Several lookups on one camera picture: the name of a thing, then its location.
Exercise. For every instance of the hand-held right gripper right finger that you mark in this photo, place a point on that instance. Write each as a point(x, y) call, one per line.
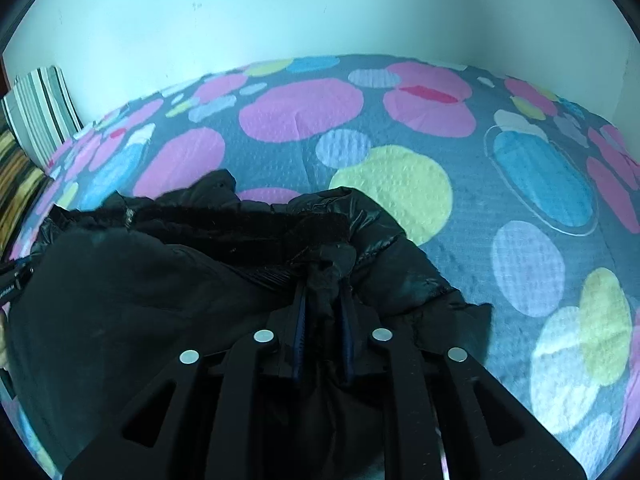
point(348, 340)

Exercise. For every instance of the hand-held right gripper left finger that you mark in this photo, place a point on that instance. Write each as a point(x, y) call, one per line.
point(300, 335)

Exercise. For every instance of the black puffer jacket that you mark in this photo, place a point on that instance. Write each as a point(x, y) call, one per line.
point(150, 310)

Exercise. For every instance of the brown yellow striped pillow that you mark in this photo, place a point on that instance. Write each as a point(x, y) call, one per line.
point(17, 185)

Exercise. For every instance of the bed with dotted sheet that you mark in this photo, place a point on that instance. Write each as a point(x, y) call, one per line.
point(400, 185)

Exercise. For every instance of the grey striped headboard cushion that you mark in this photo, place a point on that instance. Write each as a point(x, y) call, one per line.
point(42, 105)

